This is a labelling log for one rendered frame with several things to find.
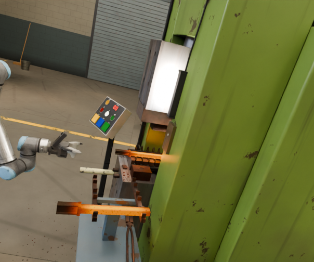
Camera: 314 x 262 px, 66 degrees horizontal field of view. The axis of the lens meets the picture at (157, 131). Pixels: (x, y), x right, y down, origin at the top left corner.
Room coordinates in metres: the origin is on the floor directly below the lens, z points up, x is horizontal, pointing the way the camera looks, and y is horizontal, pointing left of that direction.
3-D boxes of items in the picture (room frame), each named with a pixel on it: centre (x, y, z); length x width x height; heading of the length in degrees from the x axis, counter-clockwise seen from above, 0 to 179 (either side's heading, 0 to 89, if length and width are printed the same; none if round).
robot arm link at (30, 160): (1.31, 0.75, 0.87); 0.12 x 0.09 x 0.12; 174
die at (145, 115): (1.61, -0.05, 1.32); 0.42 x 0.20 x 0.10; 108
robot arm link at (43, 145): (1.35, 0.66, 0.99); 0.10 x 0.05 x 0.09; 18
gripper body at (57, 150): (1.38, 0.58, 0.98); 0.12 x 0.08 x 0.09; 108
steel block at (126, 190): (1.56, -0.08, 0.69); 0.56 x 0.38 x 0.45; 108
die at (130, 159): (1.61, -0.05, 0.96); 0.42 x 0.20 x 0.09; 108
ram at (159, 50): (1.57, -0.07, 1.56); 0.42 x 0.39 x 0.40; 108
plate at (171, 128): (1.29, -0.08, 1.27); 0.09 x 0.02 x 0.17; 18
